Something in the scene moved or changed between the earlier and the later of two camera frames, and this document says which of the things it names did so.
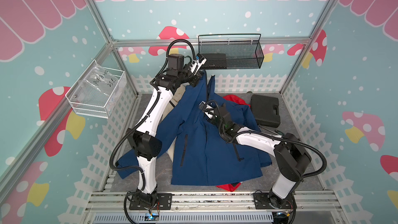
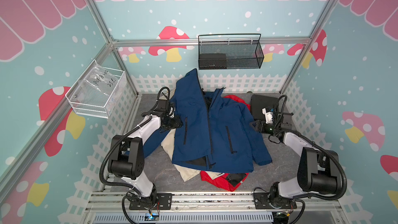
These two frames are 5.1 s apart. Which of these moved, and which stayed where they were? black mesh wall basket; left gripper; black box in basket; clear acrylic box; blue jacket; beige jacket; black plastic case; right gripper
Moved: beige jacket; blue jacket; right gripper; left gripper
Stayed: black plastic case; clear acrylic box; black mesh wall basket; black box in basket
